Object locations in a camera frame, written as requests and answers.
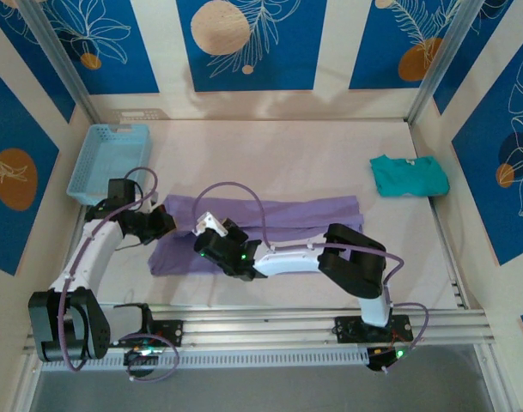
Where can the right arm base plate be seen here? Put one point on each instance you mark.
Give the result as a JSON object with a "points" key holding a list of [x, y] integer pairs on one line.
{"points": [[347, 328]]}

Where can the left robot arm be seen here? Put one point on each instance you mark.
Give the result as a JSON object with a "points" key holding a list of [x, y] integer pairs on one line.
{"points": [[93, 253]]}

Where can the perforated metal bracket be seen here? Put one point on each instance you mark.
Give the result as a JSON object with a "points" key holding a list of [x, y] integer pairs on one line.
{"points": [[136, 114]]}

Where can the purple t-shirt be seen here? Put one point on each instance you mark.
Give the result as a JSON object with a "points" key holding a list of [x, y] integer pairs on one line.
{"points": [[295, 214]]}

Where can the aluminium frame post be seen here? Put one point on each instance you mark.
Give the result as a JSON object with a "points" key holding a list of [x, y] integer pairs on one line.
{"points": [[59, 51], [445, 51]]}

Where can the aluminium mounting rail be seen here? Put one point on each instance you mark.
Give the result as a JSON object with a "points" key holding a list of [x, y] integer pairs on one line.
{"points": [[261, 330]]}

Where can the light blue plastic basket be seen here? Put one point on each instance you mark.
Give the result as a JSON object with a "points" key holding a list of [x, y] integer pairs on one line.
{"points": [[111, 154]]}

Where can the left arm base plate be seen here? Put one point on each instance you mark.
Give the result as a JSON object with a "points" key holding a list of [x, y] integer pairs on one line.
{"points": [[171, 332]]}

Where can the teal folded t-shirt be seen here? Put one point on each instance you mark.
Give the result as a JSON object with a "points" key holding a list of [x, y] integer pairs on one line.
{"points": [[411, 178]]}

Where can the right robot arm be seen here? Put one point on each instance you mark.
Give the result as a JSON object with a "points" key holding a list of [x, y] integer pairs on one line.
{"points": [[287, 262]]}

